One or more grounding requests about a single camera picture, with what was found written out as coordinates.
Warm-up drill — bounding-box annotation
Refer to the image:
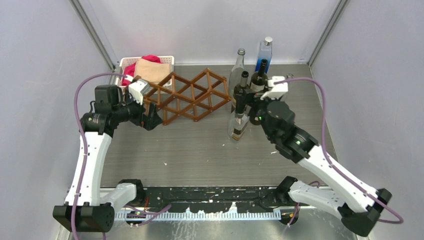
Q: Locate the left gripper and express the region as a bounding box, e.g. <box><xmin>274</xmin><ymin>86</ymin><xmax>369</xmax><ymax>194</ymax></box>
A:
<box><xmin>112</xmin><ymin>89</ymin><xmax>163</xmax><ymax>131</ymax></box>

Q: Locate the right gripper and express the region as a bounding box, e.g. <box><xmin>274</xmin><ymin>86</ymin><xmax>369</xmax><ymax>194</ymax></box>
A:
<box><xmin>236</xmin><ymin>88</ymin><xmax>283</xmax><ymax>141</ymax></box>

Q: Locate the dark wine bottle silver cap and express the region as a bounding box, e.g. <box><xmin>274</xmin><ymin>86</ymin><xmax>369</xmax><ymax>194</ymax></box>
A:
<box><xmin>231</xmin><ymin>70</ymin><xmax>249</xmax><ymax>113</ymax></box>

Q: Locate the dark green wine bottle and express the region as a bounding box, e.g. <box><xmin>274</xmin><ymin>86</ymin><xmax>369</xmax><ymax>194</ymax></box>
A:
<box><xmin>249</xmin><ymin>58</ymin><xmax>268</xmax><ymax>93</ymax></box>

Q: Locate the clear bottle gold black cap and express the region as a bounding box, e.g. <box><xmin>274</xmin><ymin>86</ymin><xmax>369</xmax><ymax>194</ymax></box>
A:
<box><xmin>228</xmin><ymin>111</ymin><xmax>249</xmax><ymax>141</ymax></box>

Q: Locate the brown wooden wine rack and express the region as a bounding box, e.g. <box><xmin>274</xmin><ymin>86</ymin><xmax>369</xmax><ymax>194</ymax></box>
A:
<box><xmin>143</xmin><ymin>68</ymin><xmax>232</xmax><ymax>126</ymax></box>

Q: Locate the blue square glass bottle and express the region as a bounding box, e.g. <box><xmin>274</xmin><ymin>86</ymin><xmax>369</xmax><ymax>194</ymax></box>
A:
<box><xmin>255</xmin><ymin>36</ymin><xmax>273</xmax><ymax>74</ymax></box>

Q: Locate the dark wine bottle black neck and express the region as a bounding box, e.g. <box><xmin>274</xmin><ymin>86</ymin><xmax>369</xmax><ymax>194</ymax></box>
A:
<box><xmin>249</xmin><ymin>112</ymin><xmax>262</xmax><ymax>126</ymax></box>

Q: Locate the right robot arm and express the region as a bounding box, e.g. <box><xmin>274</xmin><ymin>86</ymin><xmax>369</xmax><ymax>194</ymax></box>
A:
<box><xmin>234</xmin><ymin>90</ymin><xmax>392</xmax><ymax>237</ymax></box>

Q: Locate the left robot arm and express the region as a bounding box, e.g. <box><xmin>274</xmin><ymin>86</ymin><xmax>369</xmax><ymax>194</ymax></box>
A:
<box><xmin>52</xmin><ymin>81</ymin><xmax>163</xmax><ymax>233</ymax></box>

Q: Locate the beige folded cloth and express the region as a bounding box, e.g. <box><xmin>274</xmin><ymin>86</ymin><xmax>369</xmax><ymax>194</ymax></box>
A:
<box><xmin>134</xmin><ymin>58</ymin><xmax>171</xmax><ymax>83</ymax></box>

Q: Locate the red cloth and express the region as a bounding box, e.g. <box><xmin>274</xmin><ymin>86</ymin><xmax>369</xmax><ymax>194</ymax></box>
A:
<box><xmin>123</xmin><ymin>54</ymin><xmax>162</xmax><ymax>77</ymax></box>

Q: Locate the white plastic basket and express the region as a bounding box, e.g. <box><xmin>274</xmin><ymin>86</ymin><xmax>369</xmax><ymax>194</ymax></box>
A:
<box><xmin>119</xmin><ymin>56</ymin><xmax>174</xmax><ymax>75</ymax></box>

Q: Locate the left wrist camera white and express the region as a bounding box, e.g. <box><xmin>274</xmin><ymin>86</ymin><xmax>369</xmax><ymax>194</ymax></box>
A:
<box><xmin>124</xmin><ymin>74</ymin><xmax>150</xmax><ymax>106</ymax></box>

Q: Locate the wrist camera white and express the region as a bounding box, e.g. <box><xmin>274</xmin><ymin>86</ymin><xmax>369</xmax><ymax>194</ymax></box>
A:
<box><xmin>260</xmin><ymin>76</ymin><xmax>289</xmax><ymax>100</ymax></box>
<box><xmin>124</xmin><ymin>74</ymin><xmax>150</xmax><ymax>106</ymax></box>

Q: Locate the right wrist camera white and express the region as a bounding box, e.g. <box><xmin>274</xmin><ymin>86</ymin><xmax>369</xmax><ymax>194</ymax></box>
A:
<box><xmin>260</xmin><ymin>76</ymin><xmax>289</xmax><ymax>100</ymax></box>

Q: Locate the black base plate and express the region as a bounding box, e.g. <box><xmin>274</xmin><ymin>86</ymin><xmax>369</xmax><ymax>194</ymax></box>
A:
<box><xmin>128</xmin><ymin>186</ymin><xmax>296</xmax><ymax>214</ymax></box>

